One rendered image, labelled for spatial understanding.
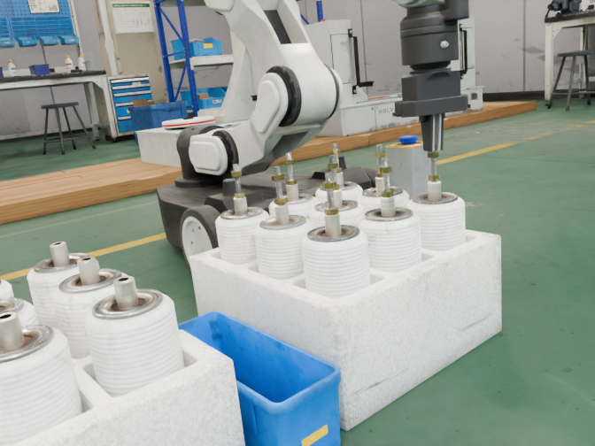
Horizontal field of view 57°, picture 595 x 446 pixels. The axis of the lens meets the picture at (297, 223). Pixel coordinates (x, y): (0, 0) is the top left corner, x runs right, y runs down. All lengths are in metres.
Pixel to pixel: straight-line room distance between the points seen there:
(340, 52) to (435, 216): 2.80
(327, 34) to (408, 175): 2.53
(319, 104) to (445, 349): 0.66
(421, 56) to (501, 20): 5.80
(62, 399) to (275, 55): 0.96
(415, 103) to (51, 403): 0.64
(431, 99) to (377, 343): 0.39
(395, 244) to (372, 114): 2.94
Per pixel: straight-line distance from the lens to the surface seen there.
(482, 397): 0.87
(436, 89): 0.91
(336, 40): 3.64
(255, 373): 0.86
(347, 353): 0.75
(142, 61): 7.35
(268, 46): 1.37
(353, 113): 3.63
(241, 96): 3.31
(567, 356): 1.00
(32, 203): 2.66
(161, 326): 0.61
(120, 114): 6.36
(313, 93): 1.30
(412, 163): 1.15
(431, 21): 0.89
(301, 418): 0.68
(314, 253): 0.75
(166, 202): 1.62
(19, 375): 0.57
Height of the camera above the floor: 0.47
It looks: 15 degrees down
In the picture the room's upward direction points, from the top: 6 degrees counter-clockwise
